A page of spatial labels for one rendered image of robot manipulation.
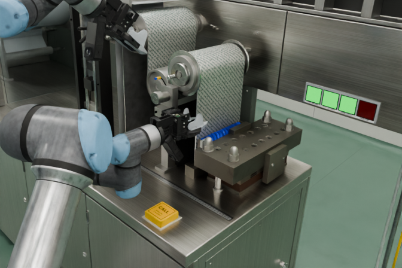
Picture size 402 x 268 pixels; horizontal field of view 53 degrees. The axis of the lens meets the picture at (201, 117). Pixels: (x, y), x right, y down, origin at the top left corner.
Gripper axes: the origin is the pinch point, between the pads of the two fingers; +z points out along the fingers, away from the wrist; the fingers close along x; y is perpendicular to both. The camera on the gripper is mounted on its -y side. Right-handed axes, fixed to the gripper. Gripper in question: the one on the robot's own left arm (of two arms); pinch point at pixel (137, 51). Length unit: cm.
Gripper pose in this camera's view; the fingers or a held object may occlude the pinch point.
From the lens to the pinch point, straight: 117.6
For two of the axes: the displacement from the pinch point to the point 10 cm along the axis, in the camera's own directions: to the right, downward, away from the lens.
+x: -7.3, -3.0, 6.1
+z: 4.9, 3.8, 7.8
